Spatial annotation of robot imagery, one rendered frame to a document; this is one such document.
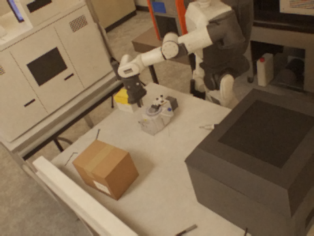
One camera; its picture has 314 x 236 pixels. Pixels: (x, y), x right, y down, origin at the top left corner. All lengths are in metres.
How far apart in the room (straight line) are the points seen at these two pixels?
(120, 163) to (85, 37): 1.07
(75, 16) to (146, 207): 1.29
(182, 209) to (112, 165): 0.35
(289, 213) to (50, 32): 1.65
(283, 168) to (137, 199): 0.67
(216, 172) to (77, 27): 1.43
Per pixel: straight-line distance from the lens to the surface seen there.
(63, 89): 2.19
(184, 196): 1.38
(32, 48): 2.05
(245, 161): 1.06
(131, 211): 1.41
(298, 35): 2.84
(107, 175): 1.37
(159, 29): 2.97
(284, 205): 1.00
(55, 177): 1.58
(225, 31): 1.47
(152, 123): 1.66
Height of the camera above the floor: 2.00
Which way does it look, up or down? 38 degrees down
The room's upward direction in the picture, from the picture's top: 18 degrees counter-clockwise
